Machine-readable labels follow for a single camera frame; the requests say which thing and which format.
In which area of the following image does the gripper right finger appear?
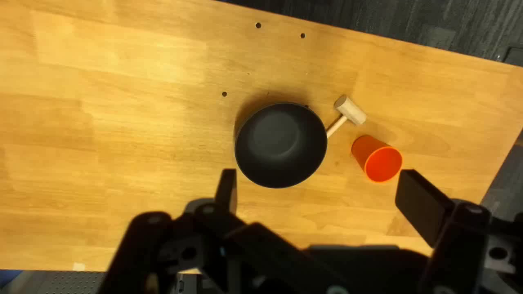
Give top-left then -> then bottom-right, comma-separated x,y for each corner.
395,169 -> 523,294

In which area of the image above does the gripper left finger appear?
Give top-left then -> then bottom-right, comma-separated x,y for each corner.
97,169 -> 340,294

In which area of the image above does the orange plastic cup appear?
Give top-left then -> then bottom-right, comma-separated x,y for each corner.
351,135 -> 403,183

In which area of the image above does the black bowl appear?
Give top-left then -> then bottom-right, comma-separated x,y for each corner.
234,102 -> 328,189

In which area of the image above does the small wooden mallet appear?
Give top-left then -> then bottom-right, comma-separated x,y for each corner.
326,95 -> 367,139

